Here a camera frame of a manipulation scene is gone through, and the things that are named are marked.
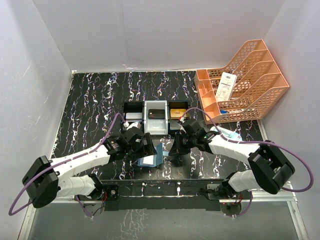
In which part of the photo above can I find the blue leather card holder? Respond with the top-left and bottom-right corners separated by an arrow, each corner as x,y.
137,143 -> 165,168

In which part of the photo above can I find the packaged nail clipper blister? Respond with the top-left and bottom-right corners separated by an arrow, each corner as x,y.
217,126 -> 242,141

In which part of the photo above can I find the three-compartment black white tray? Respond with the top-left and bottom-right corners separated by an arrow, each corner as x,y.
122,100 -> 190,136

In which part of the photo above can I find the orange mesh file organizer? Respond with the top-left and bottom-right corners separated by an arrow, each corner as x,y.
194,39 -> 290,125

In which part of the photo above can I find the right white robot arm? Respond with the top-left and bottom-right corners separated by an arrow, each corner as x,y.
168,119 -> 295,198

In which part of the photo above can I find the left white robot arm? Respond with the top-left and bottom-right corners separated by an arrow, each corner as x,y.
22,123 -> 157,208

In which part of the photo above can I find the white card in holder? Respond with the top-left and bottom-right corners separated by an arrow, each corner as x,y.
142,155 -> 155,165

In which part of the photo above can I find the white credit card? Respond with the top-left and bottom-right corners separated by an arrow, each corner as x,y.
125,112 -> 143,121

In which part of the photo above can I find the gold credit card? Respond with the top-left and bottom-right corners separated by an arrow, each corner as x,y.
169,108 -> 186,120

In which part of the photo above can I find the black credit card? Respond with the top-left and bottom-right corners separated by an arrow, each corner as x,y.
148,109 -> 166,119

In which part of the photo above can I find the white paper receipt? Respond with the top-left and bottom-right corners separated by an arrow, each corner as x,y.
215,72 -> 237,102

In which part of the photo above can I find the aluminium frame rail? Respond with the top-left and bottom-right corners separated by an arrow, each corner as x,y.
19,179 -> 308,240

